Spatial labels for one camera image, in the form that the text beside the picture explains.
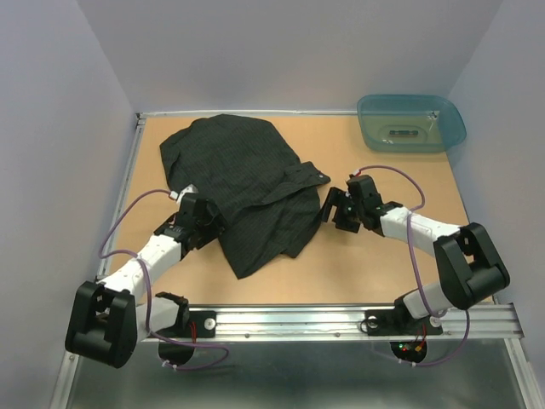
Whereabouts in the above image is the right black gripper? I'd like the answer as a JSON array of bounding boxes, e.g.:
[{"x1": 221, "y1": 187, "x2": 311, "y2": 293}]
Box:
[{"x1": 313, "y1": 187, "x2": 364, "y2": 233}]

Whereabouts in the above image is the black striped long sleeve shirt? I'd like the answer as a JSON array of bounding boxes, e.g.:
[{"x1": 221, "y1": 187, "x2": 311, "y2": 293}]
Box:
[{"x1": 160, "y1": 114, "x2": 330, "y2": 279}]

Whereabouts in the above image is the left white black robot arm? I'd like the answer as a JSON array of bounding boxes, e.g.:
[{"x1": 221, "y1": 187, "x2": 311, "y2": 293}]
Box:
[{"x1": 65, "y1": 189, "x2": 227, "y2": 372}]

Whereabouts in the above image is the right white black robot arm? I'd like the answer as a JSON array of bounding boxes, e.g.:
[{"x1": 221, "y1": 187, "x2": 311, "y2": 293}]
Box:
[{"x1": 321, "y1": 175, "x2": 510, "y2": 337}]

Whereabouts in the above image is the teal translucent plastic bin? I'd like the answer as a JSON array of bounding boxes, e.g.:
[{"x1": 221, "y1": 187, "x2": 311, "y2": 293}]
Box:
[{"x1": 357, "y1": 95, "x2": 467, "y2": 153}]

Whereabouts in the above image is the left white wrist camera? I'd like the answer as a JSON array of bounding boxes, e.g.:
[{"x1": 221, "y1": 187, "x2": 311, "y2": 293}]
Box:
[{"x1": 169, "y1": 184, "x2": 198, "y2": 205}]

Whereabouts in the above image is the aluminium left side rail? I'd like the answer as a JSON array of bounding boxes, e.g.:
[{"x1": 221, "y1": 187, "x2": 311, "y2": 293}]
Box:
[{"x1": 95, "y1": 112, "x2": 146, "y2": 280}]

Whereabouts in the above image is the aluminium front mounting rail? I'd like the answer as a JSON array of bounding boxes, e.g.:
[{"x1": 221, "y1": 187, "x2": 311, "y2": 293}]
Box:
[{"x1": 70, "y1": 302, "x2": 525, "y2": 342}]

